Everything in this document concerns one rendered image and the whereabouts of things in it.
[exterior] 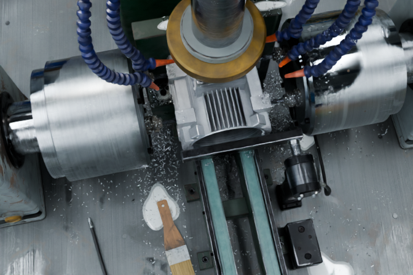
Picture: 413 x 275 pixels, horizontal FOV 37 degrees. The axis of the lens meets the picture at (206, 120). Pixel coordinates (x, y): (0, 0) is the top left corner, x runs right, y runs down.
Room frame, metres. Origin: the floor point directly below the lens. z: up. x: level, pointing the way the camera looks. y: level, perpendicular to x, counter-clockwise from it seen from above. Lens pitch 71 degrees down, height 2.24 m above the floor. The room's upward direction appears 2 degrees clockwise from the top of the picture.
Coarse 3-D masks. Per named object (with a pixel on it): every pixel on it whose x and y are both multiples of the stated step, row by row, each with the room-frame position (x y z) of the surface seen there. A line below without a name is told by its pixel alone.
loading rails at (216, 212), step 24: (240, 168) 0.34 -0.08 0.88; (192, 192) 0.30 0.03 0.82; (216, 192) 0.28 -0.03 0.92; (264, 192) 0.28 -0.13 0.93; (216, 216) 0.23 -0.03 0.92; (240, 216) 0.24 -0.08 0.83; (264, 216) 0.23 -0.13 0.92; (216, 240) 0.18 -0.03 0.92; (264, 240) 0.18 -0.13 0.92; (216, 264) 0.12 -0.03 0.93; (264, 264) 0.13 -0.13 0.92
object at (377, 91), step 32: (320, 32) 0.55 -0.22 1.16; (384, 32) 0.55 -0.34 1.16; (288, 64) 0.53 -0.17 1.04; (352, 64) 0.48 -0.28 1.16; (384, 64) 0.49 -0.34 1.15; (288, 96) 0.45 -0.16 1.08; (320, 96) 0.43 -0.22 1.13; (352, 96) 0.43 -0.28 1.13; (384, 96) 0.44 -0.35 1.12; (320, 128) 0.39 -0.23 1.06
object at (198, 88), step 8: (192, 80) 0.46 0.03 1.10; (240, 80) 0.45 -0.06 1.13; (192, 88) 0.45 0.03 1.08; (200, 88) 0.44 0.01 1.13; (208, 88) 0.44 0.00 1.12; (216, 88) 0.44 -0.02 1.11; (224, 88) 0.45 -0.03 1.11; (232, 88) 0.45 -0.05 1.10; (240, 88) 0.46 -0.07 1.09; (200, 96) 0.44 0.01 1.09
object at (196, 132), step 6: (258, 114) 0.40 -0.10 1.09; (252, 120) 0.39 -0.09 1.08; (258, 120) 0.39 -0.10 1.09; (264, 120) 0.39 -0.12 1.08; (198, 126) 0.37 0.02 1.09; (252, 126) 0.38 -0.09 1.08; (258, 126) 0.38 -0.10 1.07; (192, 132) 0.36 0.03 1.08; (198, 132) 0.36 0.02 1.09; (204, 132) 0.36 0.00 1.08; (192, 138) 0.35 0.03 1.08; (198, 138) 0.35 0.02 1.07
